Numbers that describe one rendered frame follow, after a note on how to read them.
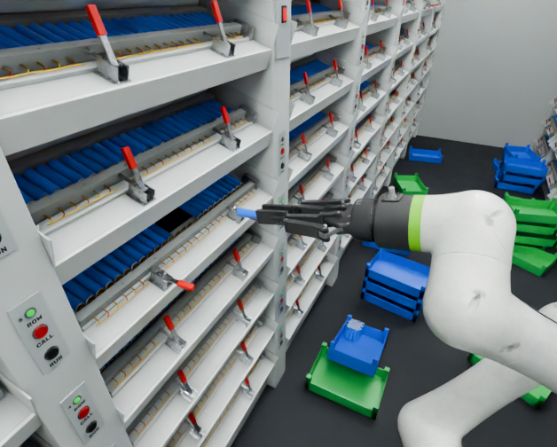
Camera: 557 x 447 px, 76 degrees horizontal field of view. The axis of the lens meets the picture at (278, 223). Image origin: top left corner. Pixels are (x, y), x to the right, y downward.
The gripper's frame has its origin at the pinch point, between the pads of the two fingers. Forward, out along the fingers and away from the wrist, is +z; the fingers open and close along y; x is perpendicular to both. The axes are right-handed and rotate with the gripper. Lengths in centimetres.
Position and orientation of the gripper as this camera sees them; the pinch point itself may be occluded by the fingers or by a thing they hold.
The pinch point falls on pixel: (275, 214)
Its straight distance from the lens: 71.3
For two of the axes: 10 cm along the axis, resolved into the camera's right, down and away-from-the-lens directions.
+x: 1.9, 8.7, 4.5
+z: -8.7, -0.7, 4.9
